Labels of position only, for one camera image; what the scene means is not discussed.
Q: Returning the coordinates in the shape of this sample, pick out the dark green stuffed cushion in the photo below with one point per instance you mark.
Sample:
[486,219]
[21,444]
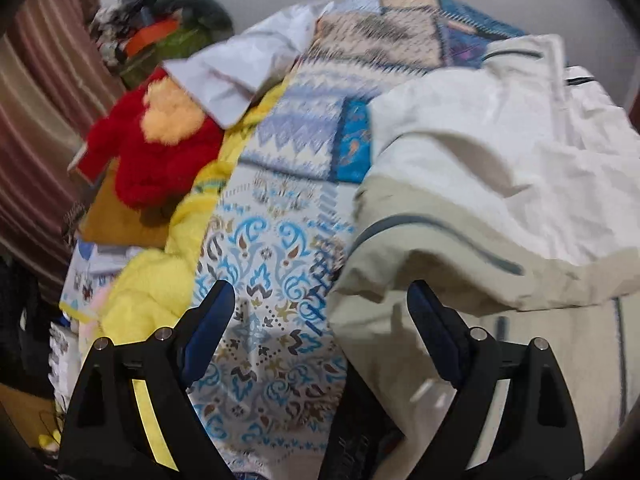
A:
[209,14]

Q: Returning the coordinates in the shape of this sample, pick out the white and beige jacket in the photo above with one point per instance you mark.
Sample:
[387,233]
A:
[512,189]

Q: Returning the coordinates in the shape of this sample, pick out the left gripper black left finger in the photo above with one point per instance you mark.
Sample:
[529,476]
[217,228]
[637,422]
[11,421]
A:
[103,435]

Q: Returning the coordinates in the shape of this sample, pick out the colourful picture book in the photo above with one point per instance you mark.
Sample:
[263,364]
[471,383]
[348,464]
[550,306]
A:
[92,267]

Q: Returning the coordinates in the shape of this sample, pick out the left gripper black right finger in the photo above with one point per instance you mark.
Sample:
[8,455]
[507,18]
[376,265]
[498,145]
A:
[512,416]

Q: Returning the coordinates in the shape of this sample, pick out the orange box on pile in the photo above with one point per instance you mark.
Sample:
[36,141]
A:
[150,35]

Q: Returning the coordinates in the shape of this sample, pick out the white shirt on bed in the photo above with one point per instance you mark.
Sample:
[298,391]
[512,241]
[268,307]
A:
[226,77]

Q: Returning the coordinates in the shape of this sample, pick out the green patterned storage box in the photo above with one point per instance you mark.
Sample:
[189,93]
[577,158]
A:
[179,44]

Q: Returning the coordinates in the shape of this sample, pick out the blue patchwork bed quilt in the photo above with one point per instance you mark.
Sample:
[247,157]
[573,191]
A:
[283,225]

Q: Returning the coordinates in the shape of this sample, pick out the red plush toy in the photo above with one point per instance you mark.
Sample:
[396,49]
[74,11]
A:
[160,139]

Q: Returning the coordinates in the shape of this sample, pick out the striped red curtain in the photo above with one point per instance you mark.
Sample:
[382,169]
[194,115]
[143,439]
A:
[54,87]

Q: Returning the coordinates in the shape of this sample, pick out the yellow fleece blanket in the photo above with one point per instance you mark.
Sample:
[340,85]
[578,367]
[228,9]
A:
[155,287]

